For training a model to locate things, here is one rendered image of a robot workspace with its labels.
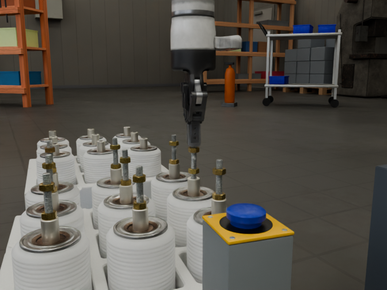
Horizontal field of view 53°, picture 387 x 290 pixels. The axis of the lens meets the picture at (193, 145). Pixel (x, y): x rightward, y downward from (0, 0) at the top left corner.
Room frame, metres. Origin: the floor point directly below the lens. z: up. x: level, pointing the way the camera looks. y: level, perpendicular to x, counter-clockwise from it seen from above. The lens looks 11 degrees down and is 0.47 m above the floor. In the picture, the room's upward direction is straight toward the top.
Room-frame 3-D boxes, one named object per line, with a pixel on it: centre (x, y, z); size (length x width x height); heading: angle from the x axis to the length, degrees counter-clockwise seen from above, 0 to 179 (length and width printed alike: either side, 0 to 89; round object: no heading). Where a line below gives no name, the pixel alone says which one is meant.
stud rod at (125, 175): (0.62, 0.11, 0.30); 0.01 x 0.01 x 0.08
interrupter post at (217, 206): (0.55, -0.04, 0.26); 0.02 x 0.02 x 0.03
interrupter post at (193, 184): (0.66, 0.00, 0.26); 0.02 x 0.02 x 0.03
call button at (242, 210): (0.37, -0.05, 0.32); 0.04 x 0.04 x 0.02
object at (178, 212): (0.66, 0.00, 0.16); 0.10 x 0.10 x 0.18
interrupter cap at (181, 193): (0.66, 0.00, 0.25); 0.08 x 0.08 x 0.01
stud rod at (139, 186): (0.51, 0.07, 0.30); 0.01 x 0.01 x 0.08
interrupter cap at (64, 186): (0.70, 0.26, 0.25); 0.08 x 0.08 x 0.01
